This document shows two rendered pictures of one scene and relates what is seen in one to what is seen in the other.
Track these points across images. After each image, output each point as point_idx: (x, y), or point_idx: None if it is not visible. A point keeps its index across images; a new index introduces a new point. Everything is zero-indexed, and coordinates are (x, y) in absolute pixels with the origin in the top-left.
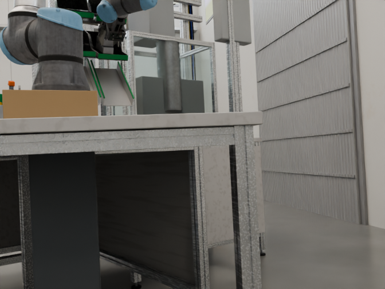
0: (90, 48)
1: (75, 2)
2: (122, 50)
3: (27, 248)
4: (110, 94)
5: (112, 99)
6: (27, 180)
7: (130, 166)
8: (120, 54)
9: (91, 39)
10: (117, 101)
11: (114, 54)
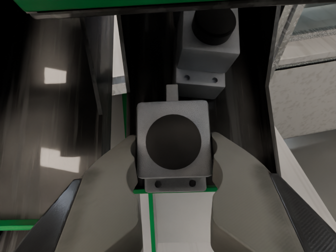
0: (98, 131)
1: None
2: (279, 33)
3: None
4: (184, 199)
5: (184, 220)
6: None
7: None
8: (254, 75)
9: (117, 19)
10: (198, 226)
11: (231, 69)
